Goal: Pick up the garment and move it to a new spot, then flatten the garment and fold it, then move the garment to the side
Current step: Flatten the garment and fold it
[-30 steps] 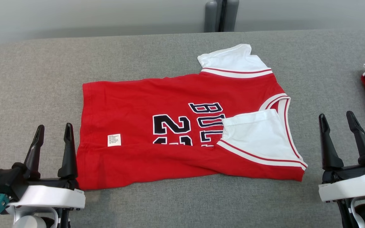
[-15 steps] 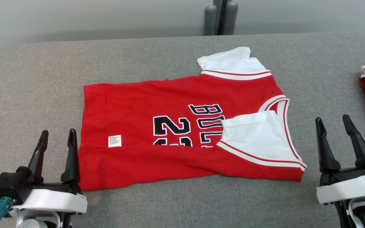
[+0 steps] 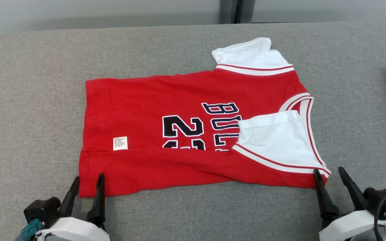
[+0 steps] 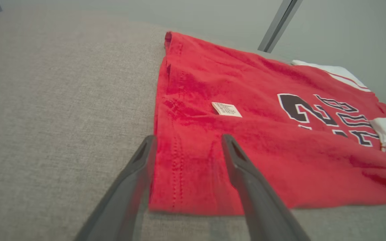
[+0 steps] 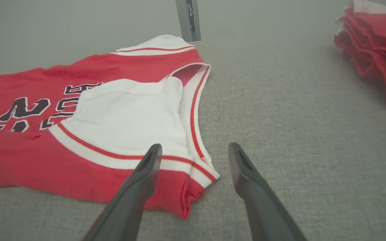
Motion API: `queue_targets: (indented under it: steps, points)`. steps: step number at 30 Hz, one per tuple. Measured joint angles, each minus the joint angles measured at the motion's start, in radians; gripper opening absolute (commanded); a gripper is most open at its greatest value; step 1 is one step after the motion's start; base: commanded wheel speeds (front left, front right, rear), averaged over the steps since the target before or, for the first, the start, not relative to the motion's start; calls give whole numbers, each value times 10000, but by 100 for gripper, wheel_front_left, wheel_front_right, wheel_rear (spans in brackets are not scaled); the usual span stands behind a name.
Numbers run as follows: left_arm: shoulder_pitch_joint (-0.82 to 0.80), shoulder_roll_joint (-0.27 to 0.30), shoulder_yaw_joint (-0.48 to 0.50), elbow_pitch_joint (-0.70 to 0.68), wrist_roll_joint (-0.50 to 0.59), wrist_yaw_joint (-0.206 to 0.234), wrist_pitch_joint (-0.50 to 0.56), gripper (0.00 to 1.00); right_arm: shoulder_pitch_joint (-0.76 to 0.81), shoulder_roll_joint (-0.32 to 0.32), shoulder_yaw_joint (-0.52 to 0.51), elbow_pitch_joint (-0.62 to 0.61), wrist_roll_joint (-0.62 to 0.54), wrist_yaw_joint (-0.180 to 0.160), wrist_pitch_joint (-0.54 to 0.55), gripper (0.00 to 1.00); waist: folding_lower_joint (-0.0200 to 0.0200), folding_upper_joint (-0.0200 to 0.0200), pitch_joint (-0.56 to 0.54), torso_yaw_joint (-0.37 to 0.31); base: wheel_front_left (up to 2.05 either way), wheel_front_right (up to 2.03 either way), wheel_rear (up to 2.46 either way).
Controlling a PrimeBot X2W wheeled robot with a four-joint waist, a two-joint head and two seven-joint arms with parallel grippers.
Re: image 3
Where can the grey metal partition post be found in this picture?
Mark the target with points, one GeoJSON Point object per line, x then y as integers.
{"type": "Point", "coordinates": [239, 10]}

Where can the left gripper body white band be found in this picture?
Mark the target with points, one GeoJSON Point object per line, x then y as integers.
{"type": "Point", "coordinates": [72, 232]}

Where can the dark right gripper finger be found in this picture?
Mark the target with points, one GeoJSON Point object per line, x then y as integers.
{"type": "Point", "coordinates": [355, 194]}
{"type": "Point", "coordinates": [325, 201]}

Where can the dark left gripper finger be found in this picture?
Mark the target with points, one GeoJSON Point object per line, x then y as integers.
{"type": "Point", "coordinates": [98, 204]}
{"type": "Point", "coordinates": [69, 201]}

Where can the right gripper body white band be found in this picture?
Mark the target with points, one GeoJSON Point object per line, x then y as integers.
{"type": "Point", "coordinates": [350, 227]}

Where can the red white basketball jersey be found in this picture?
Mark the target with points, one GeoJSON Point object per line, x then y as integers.
{"type": "Point", "coordinates": [139, 100]}

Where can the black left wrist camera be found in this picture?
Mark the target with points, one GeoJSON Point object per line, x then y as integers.
{"type": "Point", "coordinates": [42, 211]}

